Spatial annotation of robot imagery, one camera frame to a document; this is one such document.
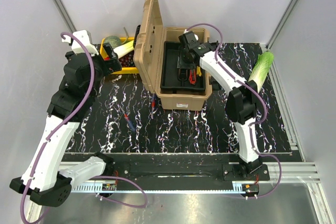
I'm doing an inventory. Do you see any yellow utility knife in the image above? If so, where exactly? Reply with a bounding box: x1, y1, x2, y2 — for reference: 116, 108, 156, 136
196, 67, 202, 77

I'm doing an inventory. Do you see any red black utility knife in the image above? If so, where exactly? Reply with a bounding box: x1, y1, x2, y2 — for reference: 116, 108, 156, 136
188, 69, 197, 85

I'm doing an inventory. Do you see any black tool box tray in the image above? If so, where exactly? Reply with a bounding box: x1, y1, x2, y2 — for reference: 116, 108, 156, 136
160, 41, 206, 93

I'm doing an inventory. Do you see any tan plastic tool box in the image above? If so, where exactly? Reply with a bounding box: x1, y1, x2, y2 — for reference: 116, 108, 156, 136
133, 0, 212, 111

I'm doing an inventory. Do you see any blue screwdriver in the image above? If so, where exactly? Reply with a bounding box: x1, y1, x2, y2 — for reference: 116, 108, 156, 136
150, 93, 156, 119
120, 107, 136, 132

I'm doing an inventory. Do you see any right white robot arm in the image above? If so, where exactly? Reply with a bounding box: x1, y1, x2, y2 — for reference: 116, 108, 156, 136
179, 31, 262, 180

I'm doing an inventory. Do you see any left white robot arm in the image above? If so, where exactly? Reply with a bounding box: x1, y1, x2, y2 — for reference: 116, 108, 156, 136
10, 30, 121, 207

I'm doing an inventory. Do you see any green white leek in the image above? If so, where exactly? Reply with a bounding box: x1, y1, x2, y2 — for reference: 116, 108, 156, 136
113, 40, 134, 59

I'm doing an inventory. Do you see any purple grape bunch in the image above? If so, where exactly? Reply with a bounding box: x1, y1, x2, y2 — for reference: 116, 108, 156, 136
119, 52, 135, 68

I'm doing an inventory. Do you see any green netted melon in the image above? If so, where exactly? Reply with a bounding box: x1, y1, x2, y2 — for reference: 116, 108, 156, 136
104, 36, 122, 49

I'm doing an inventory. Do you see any yellow plastic fruit tray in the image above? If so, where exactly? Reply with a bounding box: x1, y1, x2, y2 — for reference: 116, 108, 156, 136
99, 37, 139, 74

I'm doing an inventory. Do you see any green napa cabbage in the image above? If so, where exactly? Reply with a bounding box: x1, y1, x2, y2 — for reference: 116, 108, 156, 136
248, 51, 274, 93

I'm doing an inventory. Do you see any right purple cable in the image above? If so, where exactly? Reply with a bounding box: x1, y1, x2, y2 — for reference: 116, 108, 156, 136
185, 23, 283, 200

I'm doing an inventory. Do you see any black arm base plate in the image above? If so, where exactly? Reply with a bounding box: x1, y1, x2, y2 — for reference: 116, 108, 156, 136
107, 153, 270, 193

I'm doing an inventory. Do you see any aluminium frame rail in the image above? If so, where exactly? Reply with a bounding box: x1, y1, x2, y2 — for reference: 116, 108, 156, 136
70, 162, 320, 197

